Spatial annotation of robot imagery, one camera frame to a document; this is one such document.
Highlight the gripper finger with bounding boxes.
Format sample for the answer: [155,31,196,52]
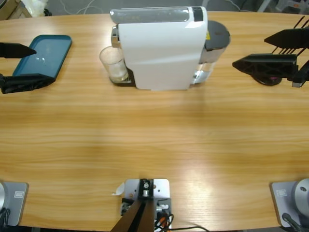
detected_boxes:
[0,42,37,59]
[0,73,56,95]

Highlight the orange and black cable bundle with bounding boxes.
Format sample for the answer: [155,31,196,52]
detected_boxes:
[154,212,174,231]

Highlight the teal rectangular tray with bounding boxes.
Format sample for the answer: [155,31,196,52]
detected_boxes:
[12,34,73,80]

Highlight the white paper tag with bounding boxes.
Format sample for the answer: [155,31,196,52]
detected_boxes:
[111,182,125,197]

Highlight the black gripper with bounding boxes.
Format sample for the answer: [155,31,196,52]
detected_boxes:
[232,27,309,84]

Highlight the white plastic bag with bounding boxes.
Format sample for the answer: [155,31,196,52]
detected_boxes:
[20,0,49,18]

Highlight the clear glass cup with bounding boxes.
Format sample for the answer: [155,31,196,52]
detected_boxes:
[99,45,130,84]

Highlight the black capsule holder with rods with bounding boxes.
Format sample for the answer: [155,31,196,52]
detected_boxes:
[251,15,306,87]

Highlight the white capsule coffee machine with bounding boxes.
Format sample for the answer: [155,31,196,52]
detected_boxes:
[110,6,231,92]

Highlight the white floor cable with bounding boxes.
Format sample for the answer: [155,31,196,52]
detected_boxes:
[59,0,112,15]

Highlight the black base cable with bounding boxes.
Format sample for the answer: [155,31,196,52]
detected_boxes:
[281,212,303,232]
[0,207,12,227]

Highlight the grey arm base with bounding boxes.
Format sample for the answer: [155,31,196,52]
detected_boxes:
[0,181,29,227]
[269,178,309,228]

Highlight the cardboard box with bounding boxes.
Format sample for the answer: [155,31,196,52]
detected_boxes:
[0,0,32,21]

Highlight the thin black cable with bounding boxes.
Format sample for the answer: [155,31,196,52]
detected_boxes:
[170,225,209,232]

